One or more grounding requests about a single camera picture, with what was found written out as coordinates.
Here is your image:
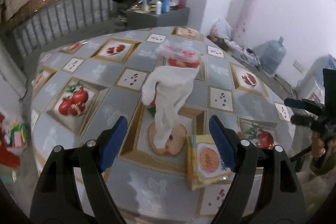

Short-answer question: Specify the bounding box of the right hand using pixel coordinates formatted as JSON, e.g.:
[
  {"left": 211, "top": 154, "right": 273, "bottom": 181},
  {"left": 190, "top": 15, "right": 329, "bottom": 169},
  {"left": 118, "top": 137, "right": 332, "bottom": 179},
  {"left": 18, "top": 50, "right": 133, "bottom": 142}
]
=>
[{"left": 311, "top": 131, "right": 333, "bottom": 162}]

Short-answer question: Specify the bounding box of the colourful clutter pile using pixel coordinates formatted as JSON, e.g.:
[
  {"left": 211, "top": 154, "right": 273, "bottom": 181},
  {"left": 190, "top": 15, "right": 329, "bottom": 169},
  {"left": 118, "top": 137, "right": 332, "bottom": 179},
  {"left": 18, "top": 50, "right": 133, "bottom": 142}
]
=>
[{"left": 1, "top": 111, "right": 28, "bottom": 182}]

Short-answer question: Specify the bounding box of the large blue water jug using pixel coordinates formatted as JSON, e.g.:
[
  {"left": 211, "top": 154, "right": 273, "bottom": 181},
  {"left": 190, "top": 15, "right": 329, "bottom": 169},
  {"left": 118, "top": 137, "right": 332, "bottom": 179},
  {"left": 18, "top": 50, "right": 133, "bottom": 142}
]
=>
[{"left": 260, "top": 36, "right": 286, "bottom": 76}]

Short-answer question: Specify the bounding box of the yellow orange snack packet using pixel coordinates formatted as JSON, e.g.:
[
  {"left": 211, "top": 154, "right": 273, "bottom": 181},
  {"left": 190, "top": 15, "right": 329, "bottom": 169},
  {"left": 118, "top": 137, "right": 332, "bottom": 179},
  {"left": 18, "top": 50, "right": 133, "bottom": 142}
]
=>
[{"left": 187, "top": 135, "right": 232, "bottom": 191}]

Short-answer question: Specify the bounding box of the fruit pattern tablecloth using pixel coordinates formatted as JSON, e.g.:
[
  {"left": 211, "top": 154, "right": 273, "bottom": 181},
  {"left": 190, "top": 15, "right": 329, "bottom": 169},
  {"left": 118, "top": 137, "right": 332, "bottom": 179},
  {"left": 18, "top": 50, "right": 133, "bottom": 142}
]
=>
[{"left": 31, "top": 27, "right": 295, "bottom": 223}]

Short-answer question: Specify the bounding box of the red plastic bag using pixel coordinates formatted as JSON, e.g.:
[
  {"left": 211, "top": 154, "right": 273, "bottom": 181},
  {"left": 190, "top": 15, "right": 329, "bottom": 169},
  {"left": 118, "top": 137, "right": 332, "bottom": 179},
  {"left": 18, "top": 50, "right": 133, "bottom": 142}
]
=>
[{"left": 147, "top": 98, "right": 156, "bottom": 117}]

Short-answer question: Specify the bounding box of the clear pink printed bag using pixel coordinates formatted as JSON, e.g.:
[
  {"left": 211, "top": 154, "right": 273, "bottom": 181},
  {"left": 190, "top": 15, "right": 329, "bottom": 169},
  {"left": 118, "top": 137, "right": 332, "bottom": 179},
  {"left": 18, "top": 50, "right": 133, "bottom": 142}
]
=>
[{"left": 156, "top": 40, "right": 202, "bottom": 63}]

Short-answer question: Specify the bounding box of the white cloth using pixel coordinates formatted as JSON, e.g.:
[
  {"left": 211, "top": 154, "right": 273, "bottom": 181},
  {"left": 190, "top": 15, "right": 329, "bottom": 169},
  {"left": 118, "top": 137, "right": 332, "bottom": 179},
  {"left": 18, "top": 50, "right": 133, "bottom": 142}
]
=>
[{"left": 142, "top": 66, "right": 199, "bottom": 149}]

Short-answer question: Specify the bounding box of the blue detergent bottle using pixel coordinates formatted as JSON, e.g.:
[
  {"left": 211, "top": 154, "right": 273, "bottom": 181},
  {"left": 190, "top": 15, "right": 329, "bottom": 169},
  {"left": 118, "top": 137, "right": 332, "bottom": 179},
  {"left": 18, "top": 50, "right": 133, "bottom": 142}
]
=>
[{"left": 161, "top": 0, "right": 170, "bottom": 13}]

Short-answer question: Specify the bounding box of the metal balcony railing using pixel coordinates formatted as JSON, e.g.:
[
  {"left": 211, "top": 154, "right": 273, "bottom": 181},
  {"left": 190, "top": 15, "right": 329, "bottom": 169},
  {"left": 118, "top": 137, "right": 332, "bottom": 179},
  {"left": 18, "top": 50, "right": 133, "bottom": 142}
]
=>
[{"left": 6, "top": 0, "right": 117, "bottom": 58}]

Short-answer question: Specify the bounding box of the grey cabinet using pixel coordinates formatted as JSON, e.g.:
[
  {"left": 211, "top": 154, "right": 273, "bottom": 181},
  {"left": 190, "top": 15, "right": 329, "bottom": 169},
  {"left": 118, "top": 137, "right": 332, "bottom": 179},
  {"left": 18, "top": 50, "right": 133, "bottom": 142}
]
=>
[{"left": 126, "top": 7, "right": 190, "bottom": 30}]

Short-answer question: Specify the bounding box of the small white bottle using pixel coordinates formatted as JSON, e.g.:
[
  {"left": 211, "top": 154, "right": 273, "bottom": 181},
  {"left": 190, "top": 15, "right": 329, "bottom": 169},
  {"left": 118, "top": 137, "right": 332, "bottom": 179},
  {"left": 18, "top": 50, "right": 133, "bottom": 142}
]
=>
[{"left": 155, "top": 1, "right": 162, "bottom": 15}]

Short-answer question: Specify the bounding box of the white plastic bag by wall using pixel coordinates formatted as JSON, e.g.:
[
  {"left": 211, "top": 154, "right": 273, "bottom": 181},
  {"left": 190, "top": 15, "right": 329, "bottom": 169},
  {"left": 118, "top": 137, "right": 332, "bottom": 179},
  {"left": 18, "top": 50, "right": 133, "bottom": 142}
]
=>
[{"left": 210, "top": 19, "right": 233, "bottom": 40}]

